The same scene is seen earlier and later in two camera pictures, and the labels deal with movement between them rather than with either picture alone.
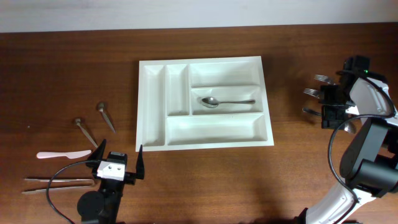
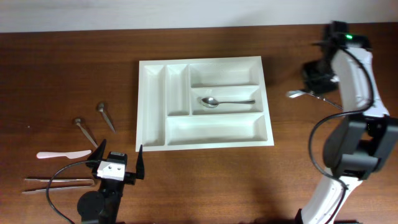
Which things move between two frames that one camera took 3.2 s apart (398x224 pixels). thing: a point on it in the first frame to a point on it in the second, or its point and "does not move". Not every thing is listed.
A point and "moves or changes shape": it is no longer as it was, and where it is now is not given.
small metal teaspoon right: [102, 106] does not move
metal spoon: [212, 102] does not move
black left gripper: [130, 177] does not move
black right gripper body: [334, 102] to [314, 74]
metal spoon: [351, 126] moves or changes shape
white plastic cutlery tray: [170, 116] does not move
